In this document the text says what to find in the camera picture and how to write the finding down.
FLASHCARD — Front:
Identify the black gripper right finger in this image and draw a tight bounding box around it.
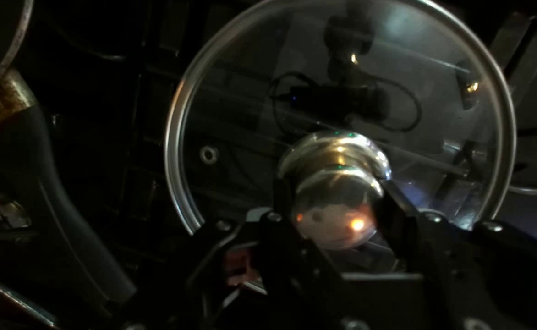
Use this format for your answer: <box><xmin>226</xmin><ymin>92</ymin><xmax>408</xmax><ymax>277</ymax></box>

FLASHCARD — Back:
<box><xmin>378</xmin><ymin>184</ymin><xmax>537</xmax><ymax>330</ymax></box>

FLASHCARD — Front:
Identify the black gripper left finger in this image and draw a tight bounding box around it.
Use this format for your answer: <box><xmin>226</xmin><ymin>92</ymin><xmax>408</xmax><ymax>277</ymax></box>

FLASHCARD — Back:
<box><xmin>184</xmin><ymin>211</ymin><xmax>318</xmax><ymax>330</ymax></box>

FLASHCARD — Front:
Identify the glass lid with metal knob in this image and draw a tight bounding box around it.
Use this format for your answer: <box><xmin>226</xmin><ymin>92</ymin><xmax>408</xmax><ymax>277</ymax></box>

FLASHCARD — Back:
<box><xmin>166</xmin><ymin>0</ymin><xmax>516</xmax><ymax>231</ymax></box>

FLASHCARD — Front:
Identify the black frying pan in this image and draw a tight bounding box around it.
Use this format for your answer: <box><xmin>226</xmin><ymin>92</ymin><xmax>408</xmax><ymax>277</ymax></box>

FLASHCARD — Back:
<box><xmin>0</xmin><ymin>0</ymin><xmax>138</xmax><ymax>305</ymax></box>

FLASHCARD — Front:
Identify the black gas stove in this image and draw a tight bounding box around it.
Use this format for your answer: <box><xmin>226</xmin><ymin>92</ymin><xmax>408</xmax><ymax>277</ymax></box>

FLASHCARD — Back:
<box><xmin>0</xmin><ymin>0</ymin><xmax>537</xmax><ymax>330</ymax></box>

